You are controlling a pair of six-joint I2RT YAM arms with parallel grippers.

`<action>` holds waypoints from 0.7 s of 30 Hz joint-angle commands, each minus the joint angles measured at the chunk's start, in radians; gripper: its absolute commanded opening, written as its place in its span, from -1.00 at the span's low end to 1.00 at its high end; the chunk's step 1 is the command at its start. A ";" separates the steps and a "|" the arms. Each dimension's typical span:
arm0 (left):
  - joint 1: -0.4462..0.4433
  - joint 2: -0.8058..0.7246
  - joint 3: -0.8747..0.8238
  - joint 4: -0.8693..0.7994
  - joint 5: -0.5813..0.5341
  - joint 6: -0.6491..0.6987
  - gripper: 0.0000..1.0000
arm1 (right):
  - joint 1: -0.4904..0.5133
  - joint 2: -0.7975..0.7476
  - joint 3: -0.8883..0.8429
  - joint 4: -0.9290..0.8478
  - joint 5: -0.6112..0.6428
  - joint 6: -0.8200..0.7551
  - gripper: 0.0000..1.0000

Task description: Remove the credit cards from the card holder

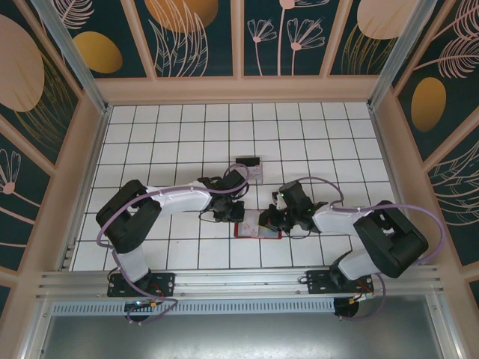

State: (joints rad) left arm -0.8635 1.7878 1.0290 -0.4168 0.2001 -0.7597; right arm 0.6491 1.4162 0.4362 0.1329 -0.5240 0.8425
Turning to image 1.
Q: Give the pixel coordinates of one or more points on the red leather card holder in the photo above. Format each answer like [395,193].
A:
[271,234]

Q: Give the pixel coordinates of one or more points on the white VIP blossom card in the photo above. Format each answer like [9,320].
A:
[257,174]
[250,226]

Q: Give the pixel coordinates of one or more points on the small black box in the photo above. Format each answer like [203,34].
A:
[249,161]

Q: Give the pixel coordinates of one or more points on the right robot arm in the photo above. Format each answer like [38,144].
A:
[337,222]

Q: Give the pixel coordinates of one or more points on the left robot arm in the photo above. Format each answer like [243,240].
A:
[179,198]

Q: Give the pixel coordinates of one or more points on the grey metal sheet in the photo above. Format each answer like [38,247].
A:
[239,336]

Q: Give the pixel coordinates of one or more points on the dark panel orange circle leaves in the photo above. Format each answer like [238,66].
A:
[224,56]

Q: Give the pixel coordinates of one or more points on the dark panel pink leaf outlines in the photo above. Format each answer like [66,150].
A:
[456,194]

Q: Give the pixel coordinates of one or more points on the dark panel beige circle grass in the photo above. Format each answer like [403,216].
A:
[348,56]

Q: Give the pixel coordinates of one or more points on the dark panel oval and fern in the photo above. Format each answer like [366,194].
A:
[428,104]

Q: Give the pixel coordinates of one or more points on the dark panel orange oval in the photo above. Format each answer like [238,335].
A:
[97,52]

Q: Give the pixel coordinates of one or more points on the dark panel single pink flower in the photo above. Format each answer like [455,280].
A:
[15,179]

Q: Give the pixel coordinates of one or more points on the dark panel large beige circle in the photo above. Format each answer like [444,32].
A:
[22,75]

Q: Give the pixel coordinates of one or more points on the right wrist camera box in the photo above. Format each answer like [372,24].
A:
[295,194]

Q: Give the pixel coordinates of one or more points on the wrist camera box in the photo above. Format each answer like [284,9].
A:
[231,180]
[295,194]

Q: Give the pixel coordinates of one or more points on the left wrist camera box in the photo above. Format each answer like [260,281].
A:
[231,180]

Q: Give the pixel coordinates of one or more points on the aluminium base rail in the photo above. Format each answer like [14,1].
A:
[239,280]

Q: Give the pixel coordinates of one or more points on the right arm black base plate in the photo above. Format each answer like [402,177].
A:
[318,282]

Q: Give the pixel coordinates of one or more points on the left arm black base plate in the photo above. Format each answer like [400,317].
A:
[164,284]

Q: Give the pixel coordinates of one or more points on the aluminium side rail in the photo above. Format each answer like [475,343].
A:
[85,187]
[398,187]

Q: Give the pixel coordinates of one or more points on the dark flower wall panel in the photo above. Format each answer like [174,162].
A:
[269,56]

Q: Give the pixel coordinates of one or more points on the aluminium corner post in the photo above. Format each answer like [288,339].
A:
[393,56]
[74,56]

